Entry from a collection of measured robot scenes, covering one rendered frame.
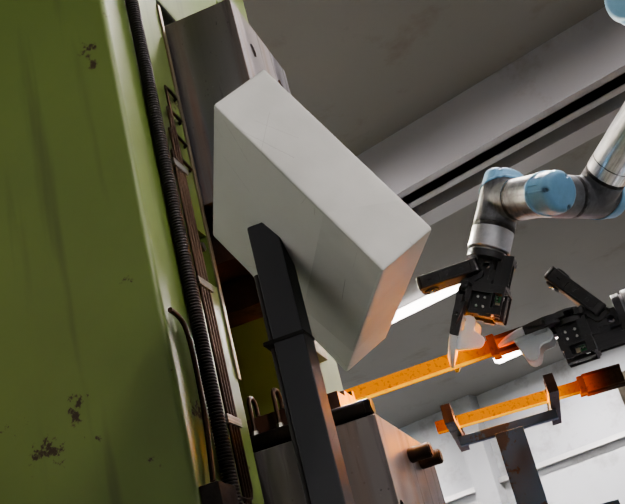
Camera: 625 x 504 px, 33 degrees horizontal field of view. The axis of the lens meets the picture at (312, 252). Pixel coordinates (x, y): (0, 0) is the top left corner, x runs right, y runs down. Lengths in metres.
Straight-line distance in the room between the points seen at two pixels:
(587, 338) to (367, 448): 0.40
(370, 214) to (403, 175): 5.51
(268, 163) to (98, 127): 0.56
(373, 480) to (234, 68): 0.80
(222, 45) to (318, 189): 0.87
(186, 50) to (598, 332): 0.91
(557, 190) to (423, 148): 4.89
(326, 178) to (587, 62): 5.15
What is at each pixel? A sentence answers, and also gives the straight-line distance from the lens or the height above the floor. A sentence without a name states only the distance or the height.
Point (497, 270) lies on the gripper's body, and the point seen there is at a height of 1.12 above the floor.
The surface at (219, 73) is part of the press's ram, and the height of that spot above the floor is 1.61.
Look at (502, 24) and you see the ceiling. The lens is 6.14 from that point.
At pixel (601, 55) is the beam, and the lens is 6.27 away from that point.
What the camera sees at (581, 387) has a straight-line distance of 2.26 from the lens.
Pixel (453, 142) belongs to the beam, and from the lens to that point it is 6.55.
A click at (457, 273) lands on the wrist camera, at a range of 1.85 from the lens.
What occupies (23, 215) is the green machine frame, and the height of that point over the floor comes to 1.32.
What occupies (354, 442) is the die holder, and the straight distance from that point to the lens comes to 1.69.
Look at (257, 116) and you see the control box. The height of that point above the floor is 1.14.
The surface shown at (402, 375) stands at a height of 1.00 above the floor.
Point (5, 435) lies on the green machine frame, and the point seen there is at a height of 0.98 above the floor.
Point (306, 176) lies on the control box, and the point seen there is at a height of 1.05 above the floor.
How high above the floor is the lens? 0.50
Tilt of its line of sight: 24 degrees up
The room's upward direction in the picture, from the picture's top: 15 degrees counter-clockwise
